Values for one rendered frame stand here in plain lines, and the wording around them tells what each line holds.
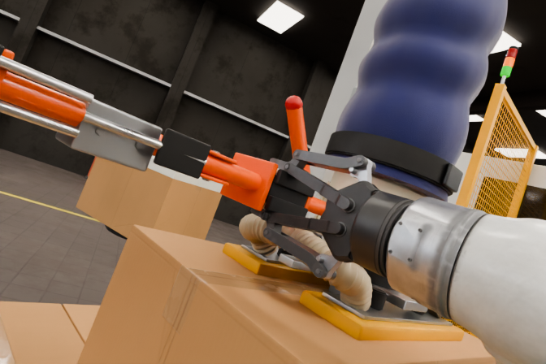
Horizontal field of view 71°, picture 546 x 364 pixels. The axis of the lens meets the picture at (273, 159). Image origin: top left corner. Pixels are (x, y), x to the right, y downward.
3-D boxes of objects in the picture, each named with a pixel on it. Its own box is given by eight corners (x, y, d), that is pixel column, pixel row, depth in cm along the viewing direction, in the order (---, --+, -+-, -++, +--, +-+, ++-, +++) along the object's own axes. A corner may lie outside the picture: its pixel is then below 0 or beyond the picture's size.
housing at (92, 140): (122, 161, 41) (138, 122, 41) (147, 173, 36) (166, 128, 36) (52, 137, 36) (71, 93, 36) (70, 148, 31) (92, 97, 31)
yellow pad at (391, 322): (409, 314, 73) (418, 289, 74) (462, 342, 66) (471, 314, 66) (296, 302, 51) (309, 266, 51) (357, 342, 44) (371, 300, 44)
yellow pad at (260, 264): (335, 275, 88) (341, 254, 88) (370, 294, 80) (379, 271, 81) (220, 252, 65) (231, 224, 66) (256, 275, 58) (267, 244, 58)
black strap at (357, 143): (365, 179, 83) (371, 162, 84) (475, 208, 66) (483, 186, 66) (300, 144, 68) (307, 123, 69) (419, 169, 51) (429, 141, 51)
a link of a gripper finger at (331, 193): (344, 213, 37) (352, 201, 37) (278, 166, 45) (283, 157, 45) (364, 221, 40) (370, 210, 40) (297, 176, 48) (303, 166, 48)
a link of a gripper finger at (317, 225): (361, 227, 40) (359, 240, 40) (283, 216, 48) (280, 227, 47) (342, 220, 37) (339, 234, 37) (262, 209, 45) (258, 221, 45)
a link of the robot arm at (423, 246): (433, 321, 27) (362, 284, 31) (471, 322, 33) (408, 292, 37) (474, 200, 27) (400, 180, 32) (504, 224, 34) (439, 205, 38)
